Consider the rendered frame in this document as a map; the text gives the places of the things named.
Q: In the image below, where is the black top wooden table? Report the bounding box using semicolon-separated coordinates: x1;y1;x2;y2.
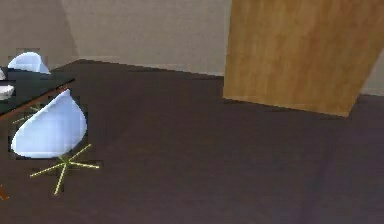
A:
0;67;76;202

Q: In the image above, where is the white bowl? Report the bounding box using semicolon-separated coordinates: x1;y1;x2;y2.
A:
0;84;15;101

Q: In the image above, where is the pale blue shell chair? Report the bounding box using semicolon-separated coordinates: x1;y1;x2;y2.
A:
10;88;101;196
7;51;52;75

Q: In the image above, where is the tall wooden cupboard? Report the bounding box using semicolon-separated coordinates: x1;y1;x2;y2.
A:
222;0;384;118

